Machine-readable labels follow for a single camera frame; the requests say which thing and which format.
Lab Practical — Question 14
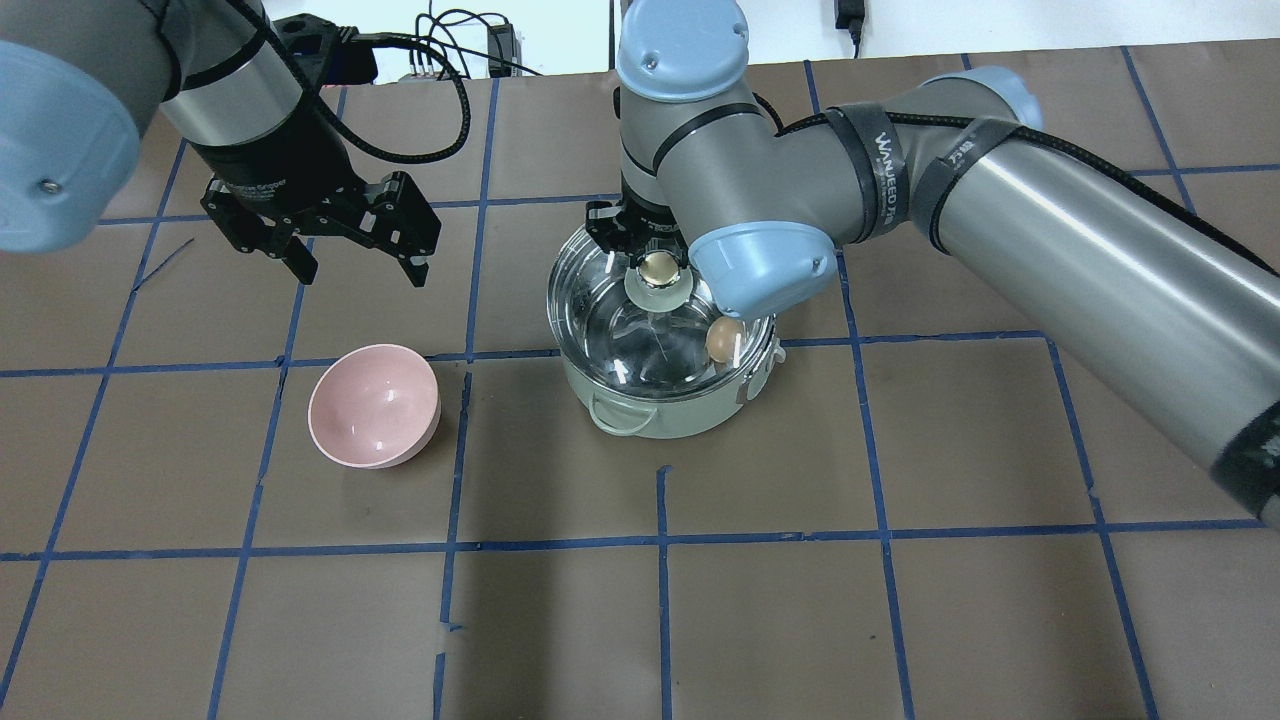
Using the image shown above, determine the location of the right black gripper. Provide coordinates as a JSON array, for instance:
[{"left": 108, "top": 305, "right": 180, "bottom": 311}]
[{"left": 585, "top": 170, "right": 689, "bottom": 275}]

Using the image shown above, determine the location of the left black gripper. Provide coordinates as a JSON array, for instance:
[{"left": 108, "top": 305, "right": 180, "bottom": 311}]
[{"left": 200, "top": 100, "right": 442, "bottom": 288}]

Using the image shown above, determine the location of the glass pot lid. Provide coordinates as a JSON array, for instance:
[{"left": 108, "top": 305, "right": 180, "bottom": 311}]
[{"left": 547, "top": 227, "right": 776, "bottom": 401}]

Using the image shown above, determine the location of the brown egg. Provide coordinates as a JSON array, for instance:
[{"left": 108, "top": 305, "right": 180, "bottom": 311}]
[{"left": 705, "top": 316, "right": 750, "bottom": 365}]

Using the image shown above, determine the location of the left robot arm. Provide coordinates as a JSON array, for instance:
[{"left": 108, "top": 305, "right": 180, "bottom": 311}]
[{"left": 1, "top": 1, "right": 471, "bottom": 287}]

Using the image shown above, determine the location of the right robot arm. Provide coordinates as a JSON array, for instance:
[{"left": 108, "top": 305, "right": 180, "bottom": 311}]
[{"left": 588, "top": 1, "right": 1279, "bottom": 527}]

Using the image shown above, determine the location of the pale green electric pot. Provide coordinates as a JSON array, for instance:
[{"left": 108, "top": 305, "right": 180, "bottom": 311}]
[{"left": 547, "top": 228, "right": 787, "bottom": 439}]

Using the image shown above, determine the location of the pink bowl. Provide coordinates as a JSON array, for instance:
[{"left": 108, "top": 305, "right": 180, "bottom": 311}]
[{"left": 307, "top": 345, "right": 442, "bottom": 470}]

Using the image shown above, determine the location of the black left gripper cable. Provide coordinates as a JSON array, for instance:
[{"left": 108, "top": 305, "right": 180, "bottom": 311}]
[{"left": 300, "top": 29, "right": 474, "bottom": 167}]

